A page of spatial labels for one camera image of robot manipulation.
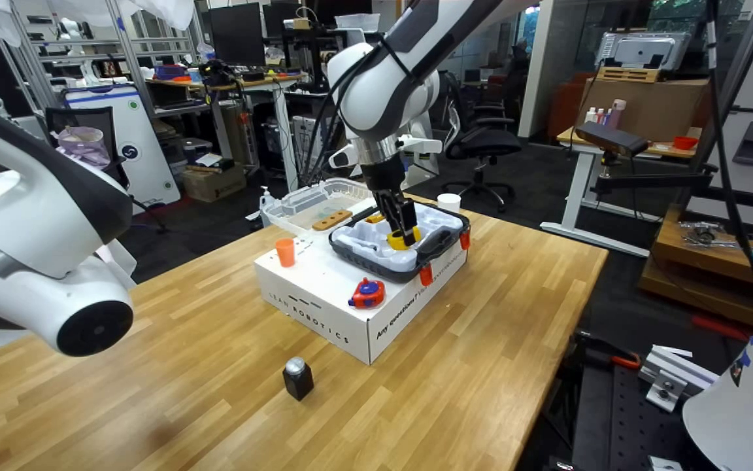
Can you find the yellow toy object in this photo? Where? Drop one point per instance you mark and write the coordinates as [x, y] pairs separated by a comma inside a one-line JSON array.
[[404, 243]]

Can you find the clear plastic case lid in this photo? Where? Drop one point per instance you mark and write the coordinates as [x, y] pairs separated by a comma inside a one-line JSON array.
[[314, 209]]

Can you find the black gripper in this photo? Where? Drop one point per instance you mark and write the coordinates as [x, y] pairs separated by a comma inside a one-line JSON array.
[[383, 181]]

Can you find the red and blue toy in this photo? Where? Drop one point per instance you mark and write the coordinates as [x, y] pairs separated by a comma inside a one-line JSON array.
[[367, 294]]

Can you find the white leg desk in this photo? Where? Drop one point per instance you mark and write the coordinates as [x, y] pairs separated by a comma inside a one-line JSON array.
[[605, 160]]

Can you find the white cardboard box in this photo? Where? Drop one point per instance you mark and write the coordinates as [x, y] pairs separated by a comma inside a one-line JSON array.
[[354, 290]]

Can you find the black office chair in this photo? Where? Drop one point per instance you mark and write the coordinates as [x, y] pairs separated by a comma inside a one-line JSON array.
[[482, 135]]

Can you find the orange plastic cup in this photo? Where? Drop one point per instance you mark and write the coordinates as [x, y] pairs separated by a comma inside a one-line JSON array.
[[285, 252]]

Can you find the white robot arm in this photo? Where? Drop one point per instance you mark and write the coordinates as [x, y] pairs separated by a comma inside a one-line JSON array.
[[372, 87]]

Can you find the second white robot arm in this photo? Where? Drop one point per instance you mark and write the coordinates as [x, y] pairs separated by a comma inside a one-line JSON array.
[[64, 277]]

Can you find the small black cylinder object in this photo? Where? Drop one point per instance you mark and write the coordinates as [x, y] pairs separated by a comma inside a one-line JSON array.
[[295, 379]]

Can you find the white machine with logo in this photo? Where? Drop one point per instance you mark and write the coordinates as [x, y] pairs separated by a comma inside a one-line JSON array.
[[136, 142]]

